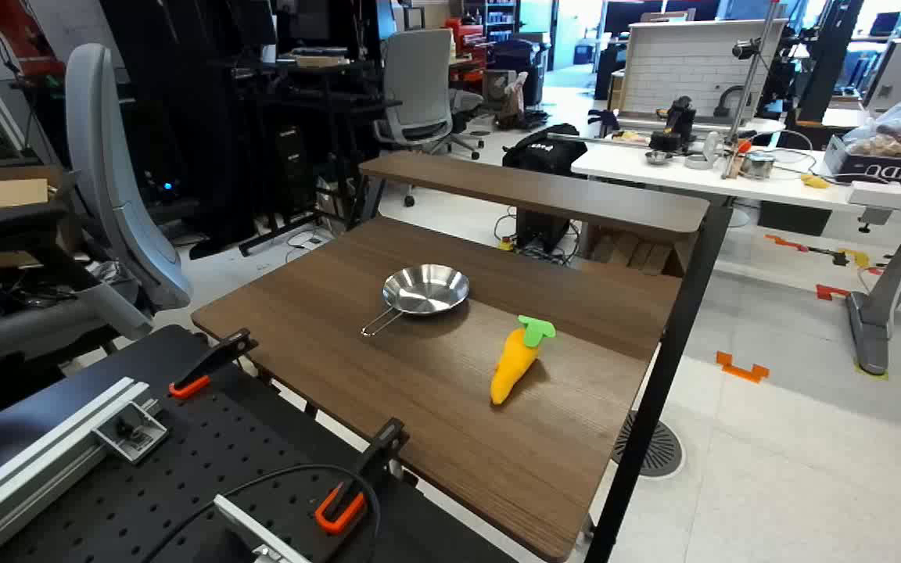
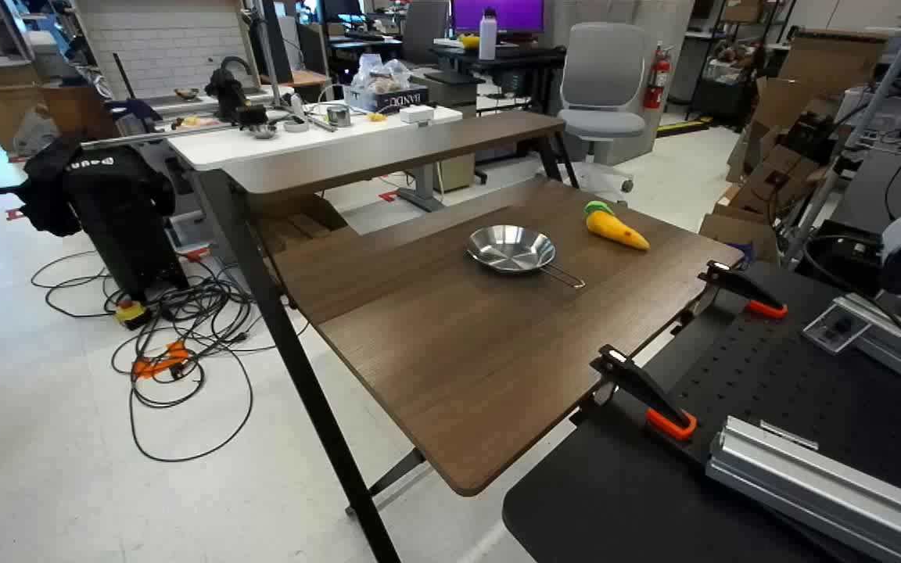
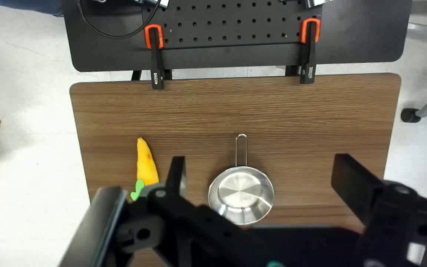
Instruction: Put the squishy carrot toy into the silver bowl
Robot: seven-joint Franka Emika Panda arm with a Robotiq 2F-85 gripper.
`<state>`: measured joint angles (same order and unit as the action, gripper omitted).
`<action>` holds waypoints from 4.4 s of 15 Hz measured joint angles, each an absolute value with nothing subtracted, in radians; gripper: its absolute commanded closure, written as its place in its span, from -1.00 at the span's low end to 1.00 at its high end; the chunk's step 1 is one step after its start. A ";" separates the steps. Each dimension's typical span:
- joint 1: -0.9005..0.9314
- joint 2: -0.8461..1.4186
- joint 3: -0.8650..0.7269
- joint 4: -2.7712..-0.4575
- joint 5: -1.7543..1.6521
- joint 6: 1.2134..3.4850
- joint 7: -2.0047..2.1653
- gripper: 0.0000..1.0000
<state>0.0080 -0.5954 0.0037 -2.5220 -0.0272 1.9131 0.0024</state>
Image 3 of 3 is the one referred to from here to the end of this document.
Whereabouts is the black orange bar clamp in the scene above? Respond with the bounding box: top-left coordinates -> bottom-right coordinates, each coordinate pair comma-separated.
143,23 -> 168,93
298,17 -> 323,87

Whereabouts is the silver bowl with handle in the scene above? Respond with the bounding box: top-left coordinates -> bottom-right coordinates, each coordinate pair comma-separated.
206,133 -> 277,227

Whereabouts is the yellow squishy carrot toy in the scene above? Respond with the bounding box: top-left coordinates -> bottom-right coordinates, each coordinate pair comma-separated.
129,137 -> 162,204

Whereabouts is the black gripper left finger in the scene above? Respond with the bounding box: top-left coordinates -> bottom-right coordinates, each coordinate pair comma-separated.
165,156 -> 189,201

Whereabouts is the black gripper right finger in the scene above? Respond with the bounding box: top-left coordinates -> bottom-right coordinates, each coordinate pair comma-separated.
331,153 -> 389,235

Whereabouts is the black perforated mounting board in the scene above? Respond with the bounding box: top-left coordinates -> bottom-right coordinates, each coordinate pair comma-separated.
62,0 -> 414,75

